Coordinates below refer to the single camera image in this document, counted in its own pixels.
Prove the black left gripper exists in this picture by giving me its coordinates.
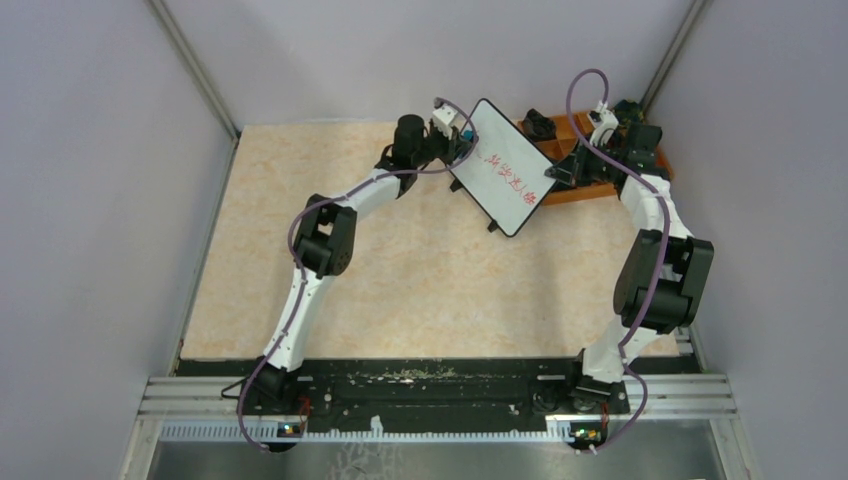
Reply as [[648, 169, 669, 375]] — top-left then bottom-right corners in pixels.
[[413, 122, 471, 168]]

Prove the white whiteboard black frame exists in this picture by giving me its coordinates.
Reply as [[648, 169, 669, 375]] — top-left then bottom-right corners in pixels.
[[451, 98, 555, 238]]

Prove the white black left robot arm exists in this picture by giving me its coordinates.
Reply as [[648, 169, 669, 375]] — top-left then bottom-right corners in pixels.
[[239, 104, 478, 414]]

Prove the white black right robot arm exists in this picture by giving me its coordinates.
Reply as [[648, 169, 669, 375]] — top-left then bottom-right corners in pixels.
[[559, 122, 715, 412]]

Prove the orange compartment tray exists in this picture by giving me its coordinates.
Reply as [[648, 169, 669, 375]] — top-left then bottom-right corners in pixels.
[[517, 109, 674, 206]]

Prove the black crumpled cloth left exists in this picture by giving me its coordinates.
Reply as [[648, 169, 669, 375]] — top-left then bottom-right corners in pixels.
[[519, 108, 557, 142]]

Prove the dark cloth with yellow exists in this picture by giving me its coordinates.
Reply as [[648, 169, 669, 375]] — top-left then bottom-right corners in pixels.
[[612, 99, 645, 129]]

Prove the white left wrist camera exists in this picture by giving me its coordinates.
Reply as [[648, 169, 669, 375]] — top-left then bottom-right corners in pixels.
[[430, 103, 460, 139]]

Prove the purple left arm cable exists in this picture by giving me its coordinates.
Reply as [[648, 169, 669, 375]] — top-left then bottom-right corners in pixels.
[[235, 97, 481, 453]]

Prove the right corner aluminium post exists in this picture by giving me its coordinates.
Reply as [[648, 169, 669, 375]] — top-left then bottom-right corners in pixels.
[[640, 0, 712, 115]]

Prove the corner aluminium post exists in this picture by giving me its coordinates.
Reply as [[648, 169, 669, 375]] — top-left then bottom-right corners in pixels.
[[640, 0, 712, 115], [143, 0, 241, 144]]

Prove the aluminium frame rail front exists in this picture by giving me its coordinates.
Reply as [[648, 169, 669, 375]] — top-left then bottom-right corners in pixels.
[[135, 374, 738, 421]]

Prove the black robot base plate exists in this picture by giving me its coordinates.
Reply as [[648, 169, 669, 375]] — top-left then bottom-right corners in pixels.
[[139, 355, 728, 446]]

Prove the left corner aluminium post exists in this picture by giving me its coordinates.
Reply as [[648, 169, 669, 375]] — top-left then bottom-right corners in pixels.
[[143, 0, 241, 144]]

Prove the white toothed cable duct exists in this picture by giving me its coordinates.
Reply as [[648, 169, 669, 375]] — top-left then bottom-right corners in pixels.
[[159, 416, 602, 445]]

